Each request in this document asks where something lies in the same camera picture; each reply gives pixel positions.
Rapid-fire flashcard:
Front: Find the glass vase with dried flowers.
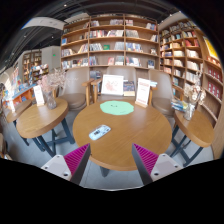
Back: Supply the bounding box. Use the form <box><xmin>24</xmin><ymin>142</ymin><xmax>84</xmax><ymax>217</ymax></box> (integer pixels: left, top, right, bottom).
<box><xmin>182</xmin><ymin>71</ymin><xmax>207</xmax><ymax>122</ymax></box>

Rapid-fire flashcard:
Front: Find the transparent computer mouse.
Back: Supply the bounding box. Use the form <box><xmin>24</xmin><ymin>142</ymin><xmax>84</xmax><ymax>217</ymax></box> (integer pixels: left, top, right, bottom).
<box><xmin>88</xmin><ymin>124</ymin><xmax>112</xmax><ymax>141</ymax></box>

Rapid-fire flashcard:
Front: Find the distant wooden bookshelf unit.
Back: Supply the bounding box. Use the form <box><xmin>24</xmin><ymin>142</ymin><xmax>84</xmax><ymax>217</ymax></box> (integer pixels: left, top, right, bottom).
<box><xmin>21</xmin><ymin>49</ymin><xmax>44</xmax><ymax>84</ymax></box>

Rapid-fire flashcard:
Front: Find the dark cover book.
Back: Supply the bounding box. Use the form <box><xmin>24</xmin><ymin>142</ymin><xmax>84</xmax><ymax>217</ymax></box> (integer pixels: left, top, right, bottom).
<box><xmin>122</xmin><ymin>80</ymin><xmax>136</xmax><ymax>98</ymax></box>

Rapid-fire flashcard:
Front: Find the curved wooden bookshelf unit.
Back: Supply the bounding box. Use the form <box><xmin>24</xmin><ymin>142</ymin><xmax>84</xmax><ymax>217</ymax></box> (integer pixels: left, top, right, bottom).
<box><xmin>158</xmin><ymin>18</ymin><xmax>224</xmax><ymax>158</ymax></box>

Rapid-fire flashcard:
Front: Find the white standing sign, wooden base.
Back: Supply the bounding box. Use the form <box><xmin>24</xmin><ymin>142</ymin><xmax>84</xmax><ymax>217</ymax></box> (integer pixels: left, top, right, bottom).
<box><xmin>134</xmin><ymin>77</ymin><xmax>152</xmax><ymax>108</ymax></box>

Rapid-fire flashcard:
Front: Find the orange book display stand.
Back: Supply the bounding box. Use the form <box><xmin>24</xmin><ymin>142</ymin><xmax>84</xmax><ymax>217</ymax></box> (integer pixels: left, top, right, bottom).
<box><xmin>3</xmin><ymin>64</ymin><xmax>49</xmax><ymax>108</ymax></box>

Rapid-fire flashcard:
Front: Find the glass vase with pink flowers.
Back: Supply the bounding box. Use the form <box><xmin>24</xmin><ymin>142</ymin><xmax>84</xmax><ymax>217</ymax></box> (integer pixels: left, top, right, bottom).
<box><xmin>37</xmin><ymin>68</ymin><xmax>68</xmax><ymax>110</ymax></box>

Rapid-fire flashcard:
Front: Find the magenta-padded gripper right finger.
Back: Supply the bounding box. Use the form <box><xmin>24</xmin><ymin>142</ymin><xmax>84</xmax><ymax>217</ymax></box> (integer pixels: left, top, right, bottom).
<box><xmin>131</xmin><ymin>143</ymin><xmax>184</xmax><ymax>186</ymax></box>

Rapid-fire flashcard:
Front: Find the small white table sign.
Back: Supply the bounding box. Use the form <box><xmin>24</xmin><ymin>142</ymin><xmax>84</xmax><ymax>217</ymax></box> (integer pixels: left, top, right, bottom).
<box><xmin>33</xmin><ymin>84</ymin><xmax>46</xmax><ymax>107</ymax></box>

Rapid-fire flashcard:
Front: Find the white framed picture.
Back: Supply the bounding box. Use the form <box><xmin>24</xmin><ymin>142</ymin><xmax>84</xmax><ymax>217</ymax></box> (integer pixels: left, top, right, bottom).
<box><xmin>100</xmin><ymin>74</ymin><xmax>125</xmax><ymax>97</ymax></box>

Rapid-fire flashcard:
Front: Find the stack of books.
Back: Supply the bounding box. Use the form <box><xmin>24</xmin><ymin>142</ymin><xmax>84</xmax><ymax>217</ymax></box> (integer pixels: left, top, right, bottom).
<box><xmin>170</xmin><ymin>98</ymin><xmax>189</xmax><ymax>113</ymax></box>

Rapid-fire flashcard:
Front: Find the green round mouse pad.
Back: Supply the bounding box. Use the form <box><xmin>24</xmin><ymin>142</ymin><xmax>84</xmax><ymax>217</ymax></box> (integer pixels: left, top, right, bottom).
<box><xmin>99</xmin><ymin>100</ymin><xmax>135</xmax><ymax>116</ymax></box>

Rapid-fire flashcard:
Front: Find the round wooden side table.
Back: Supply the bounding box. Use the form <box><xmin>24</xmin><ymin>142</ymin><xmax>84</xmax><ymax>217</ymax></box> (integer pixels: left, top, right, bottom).
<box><xmin>15</xmin><ymin>97</ymin><xmax>76</xmax><ymax>158</ymax></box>
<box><xmin>169</xmin><ymin>109</ymin><xmax>215</xmax><ymax>168</ymax></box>
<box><xmin>4</xmin><ymin>99</ymin><xmax>33</xmax><ymax>148</ymax></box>

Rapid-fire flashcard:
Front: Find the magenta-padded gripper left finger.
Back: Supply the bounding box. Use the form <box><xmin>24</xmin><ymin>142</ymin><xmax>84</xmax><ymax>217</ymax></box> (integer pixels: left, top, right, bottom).
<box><xmin>40</xmin><ymin>143</ymin><xmax>92</xmax><ymax>186</ymax></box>

